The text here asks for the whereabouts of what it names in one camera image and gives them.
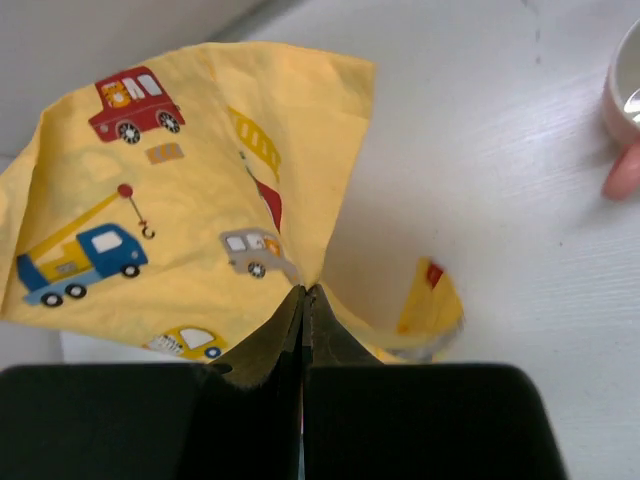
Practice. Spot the yellow car print cloth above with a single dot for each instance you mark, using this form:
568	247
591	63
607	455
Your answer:
173	205

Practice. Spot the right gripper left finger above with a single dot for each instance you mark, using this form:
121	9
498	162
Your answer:
236	417

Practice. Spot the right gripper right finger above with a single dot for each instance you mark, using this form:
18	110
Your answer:
363	419

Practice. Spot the pink cup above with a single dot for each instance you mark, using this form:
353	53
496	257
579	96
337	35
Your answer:
620	97

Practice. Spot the person's hand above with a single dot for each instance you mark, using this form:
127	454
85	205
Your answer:
624	177

